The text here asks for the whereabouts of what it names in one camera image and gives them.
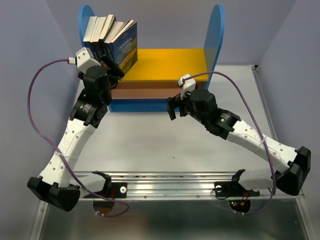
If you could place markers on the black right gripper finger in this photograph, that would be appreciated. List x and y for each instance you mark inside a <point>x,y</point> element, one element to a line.
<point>180,105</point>
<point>170,108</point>

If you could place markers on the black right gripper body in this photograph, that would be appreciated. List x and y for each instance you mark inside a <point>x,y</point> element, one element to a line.
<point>190,110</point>

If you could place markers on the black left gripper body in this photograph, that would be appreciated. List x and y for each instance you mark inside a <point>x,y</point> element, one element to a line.
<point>108,98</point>

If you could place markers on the Little Women floral book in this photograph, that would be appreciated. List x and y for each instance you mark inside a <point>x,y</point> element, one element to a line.
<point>117,26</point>

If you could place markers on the A Tale of Two Cities book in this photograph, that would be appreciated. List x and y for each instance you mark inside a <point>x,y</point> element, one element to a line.
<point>100,28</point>

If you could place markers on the blue green landscape book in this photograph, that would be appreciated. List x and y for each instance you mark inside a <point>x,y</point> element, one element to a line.
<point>124,46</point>

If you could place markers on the Three Days to See book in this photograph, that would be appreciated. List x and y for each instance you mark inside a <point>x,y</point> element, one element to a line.
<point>94,40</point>

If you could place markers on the Nineteen Eighty-Four dark book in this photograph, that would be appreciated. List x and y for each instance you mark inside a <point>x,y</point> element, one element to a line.
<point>111,18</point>

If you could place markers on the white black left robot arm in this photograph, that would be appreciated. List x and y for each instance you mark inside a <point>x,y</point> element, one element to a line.
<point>72,150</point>

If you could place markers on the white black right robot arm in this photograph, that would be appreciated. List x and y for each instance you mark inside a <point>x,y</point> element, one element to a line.
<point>287,167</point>

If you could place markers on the blue wooden bookshelf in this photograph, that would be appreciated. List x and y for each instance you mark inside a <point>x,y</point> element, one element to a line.
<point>153,78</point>

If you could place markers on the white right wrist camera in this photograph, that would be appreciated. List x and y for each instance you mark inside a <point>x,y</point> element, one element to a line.
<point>187,84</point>

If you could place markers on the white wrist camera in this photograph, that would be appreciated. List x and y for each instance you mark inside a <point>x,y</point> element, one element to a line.
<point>85,58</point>
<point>187,84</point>

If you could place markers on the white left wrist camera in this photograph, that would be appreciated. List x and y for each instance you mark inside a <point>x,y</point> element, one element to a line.
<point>85,58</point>

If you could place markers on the aluminium mounting rail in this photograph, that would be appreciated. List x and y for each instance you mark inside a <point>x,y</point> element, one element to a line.
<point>165,186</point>

